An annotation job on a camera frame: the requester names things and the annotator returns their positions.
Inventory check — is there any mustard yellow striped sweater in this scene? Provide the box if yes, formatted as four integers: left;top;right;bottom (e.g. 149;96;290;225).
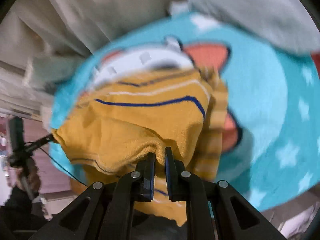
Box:
53;68;239;226

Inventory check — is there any person's left hand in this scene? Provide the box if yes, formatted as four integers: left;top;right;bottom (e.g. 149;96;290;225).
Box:
15;158;41;194

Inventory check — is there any turquoise cartoon plush blanket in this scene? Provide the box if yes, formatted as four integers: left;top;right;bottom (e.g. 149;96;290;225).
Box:
50;12;319;211

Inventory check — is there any beige bed sheet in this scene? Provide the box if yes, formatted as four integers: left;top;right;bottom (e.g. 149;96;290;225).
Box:
1;0;180;115

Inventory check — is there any light grey pillow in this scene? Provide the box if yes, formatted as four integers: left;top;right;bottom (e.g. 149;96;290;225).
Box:
168;0;320;55

